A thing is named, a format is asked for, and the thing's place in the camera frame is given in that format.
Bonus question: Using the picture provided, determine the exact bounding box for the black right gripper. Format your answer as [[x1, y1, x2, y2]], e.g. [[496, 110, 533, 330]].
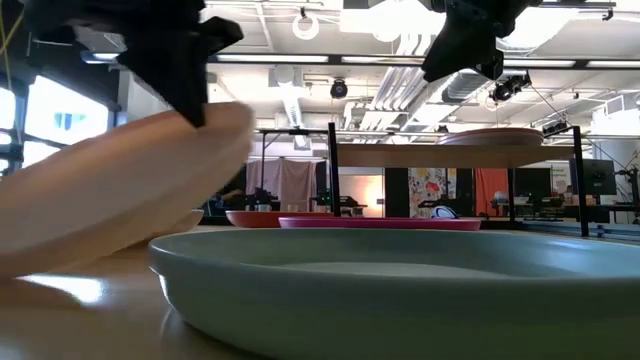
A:
[[421, 0, 545, 84]]

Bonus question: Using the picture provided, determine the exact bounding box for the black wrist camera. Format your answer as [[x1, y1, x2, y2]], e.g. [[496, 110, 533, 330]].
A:
[[198, 15, 246, 52], [477, 49, 506, 82]]

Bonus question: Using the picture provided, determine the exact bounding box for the black tripod stand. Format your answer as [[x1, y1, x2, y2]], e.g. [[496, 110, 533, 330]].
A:
[[617, 167, 640, 225]]

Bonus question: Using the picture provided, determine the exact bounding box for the black round ceiling spotlight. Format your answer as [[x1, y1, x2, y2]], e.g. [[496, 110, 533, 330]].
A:
[[329, 78, 350, 100]]

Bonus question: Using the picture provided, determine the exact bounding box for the person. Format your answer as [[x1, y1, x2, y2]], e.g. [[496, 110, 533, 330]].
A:
[[214, 167, 248, 211]]

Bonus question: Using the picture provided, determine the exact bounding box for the orange curtain panel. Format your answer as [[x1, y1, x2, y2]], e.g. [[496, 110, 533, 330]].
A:
[[474, 168, 510, 217]]

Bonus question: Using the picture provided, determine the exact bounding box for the silver ventilation duct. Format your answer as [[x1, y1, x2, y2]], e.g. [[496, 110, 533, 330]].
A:
[[442, 69, 494, 104]]

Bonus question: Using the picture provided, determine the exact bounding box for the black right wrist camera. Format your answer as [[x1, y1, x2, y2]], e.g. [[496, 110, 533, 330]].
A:
[[477, 49, 506, 82]]

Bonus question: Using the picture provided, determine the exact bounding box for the black computer monitor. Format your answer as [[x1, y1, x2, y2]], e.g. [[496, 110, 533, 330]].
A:
[[569, 158, 618, 197]]

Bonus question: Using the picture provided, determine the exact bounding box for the beige curtain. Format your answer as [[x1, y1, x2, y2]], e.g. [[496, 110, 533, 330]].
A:
[[244, 158, 318, 213]]

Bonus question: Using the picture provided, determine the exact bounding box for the white hanging ring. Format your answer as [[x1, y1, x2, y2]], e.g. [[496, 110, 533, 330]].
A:
[[291, 12, 321, 42]]

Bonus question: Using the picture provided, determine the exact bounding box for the white ventilation duct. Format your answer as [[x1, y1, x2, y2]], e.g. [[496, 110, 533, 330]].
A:
[[272, 64, 309, 150]]

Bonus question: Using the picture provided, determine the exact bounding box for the yellow hanging cable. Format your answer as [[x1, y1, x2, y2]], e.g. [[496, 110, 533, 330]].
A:
[[0, 4, 25, 94]]

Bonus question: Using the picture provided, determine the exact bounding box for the sage green plate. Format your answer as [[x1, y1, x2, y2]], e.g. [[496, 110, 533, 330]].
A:
[[147, 227, 640, 360]]

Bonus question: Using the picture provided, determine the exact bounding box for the black ceiling bracket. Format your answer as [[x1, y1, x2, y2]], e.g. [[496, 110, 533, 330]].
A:
[[527, 0, 617, 22]]

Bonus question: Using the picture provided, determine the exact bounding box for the floral patterned panel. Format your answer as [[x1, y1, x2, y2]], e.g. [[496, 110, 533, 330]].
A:
[[408, 167, 449, 219]]

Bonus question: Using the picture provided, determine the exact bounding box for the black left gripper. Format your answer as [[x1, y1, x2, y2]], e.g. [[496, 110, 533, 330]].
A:
[[74, 0, 209, 129]]

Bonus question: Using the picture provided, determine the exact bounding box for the black ceiling camera cluster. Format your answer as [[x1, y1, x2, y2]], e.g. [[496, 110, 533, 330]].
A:
[[488, 71, 533, 105]]

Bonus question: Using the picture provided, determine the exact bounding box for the magenta plate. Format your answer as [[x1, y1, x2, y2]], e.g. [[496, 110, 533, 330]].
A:
[[278, 216, 482, 232]]

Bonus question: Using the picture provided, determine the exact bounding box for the black ceiling light rail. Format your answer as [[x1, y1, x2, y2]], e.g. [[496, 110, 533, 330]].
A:
[[79, 49, 640, 70]]

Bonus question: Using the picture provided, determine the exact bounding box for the wooden shelf with black legs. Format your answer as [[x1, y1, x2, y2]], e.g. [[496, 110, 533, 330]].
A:
[[327, 122, 590, 238]]

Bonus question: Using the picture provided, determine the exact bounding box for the pale pink plate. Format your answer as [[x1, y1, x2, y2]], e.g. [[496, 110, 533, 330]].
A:
[[437, 130, 545, 147]]

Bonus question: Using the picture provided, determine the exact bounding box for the black workstation frame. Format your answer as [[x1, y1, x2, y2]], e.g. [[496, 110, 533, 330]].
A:
[[254, 127, 331, 216]]

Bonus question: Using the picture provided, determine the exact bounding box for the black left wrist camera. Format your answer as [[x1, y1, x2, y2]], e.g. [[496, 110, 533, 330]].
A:
[[198, 15, 246, 52]]

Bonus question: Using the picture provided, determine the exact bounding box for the black curtain panel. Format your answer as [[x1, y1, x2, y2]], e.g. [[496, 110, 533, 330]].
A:
[[384, 167, 411, 219]]

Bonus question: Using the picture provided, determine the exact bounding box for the large window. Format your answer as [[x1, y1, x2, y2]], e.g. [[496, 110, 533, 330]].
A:
[[0, 74, 114, 171]]

